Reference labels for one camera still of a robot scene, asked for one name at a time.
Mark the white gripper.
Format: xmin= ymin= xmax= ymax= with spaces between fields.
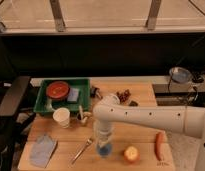
xmin=93 ymin=120 xmax=113 ymax=147

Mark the blue plastic cup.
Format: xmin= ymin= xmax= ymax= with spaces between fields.
xmin=96 ymin=143 xmax=112 ymax=157

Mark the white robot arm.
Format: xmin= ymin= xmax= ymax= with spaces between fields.
xmin=93 ymin=94 xmax=205 ymax=171

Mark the green plastic tray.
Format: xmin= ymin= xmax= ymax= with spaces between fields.
xmin=34 ymin=79 xmax=90 ymax=116

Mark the small dark mug with utensil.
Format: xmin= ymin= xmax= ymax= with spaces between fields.
xmin=77 ymin=106 xmax=92 ymax=126

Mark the apple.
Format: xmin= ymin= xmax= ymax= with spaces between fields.
xmin=124 ymin=146 xmax=139 ymax=163

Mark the white paper cup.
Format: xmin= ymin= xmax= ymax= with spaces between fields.
xmin=53 ymin=108 xmax=70 ymax=128

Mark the blue sponge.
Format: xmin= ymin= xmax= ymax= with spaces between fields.
xmin=67 ymin=88 xmax=79 ymax=102

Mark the orange carrot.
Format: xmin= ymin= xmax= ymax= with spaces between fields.
xmin=154 ymin=132 xmax=164 ymax=161

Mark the red bowl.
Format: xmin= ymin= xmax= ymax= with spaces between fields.
xmin=46 ymin=81 xmax=70 ymax=100

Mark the blue folded cloth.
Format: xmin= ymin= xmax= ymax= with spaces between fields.
xmin=29 ymin=135 xmax=57 ymax=168

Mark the black office chair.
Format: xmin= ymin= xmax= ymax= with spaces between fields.
xmin=0 ymin=76 xmax=36 ymax=171

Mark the metal bowl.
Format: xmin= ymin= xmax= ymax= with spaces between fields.
xmin=169 ymin=67 xmax=192 ymax=84

